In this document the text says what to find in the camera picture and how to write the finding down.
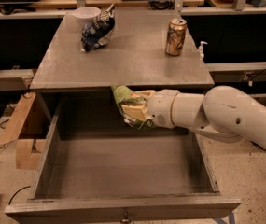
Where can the white bowl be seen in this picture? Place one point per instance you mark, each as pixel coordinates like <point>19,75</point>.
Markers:
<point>84,15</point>

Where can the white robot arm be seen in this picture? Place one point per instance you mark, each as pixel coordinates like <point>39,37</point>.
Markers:
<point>223,113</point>

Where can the cardboard box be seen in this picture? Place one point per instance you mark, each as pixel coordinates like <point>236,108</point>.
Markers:
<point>27,128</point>

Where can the green jalapeno chip bag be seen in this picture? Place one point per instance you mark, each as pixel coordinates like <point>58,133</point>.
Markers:
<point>122,96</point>

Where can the white pump bottle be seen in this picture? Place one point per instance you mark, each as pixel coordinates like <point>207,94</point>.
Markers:
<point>201,49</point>

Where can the open grey top drawer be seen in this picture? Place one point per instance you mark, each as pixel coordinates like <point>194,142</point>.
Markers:
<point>92,171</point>

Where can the grey cabinet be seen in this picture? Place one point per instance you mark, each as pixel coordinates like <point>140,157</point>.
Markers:
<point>135,56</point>

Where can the gold soda can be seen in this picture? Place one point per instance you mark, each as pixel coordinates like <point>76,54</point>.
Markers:
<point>175,36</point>

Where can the brass drawer knob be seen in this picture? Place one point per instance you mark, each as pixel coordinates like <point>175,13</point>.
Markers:
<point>125,219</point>

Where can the dark blue chip bag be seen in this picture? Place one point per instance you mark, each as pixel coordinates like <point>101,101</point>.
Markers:
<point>98,32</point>

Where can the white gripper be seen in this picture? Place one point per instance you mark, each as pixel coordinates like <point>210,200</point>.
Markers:
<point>160,108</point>

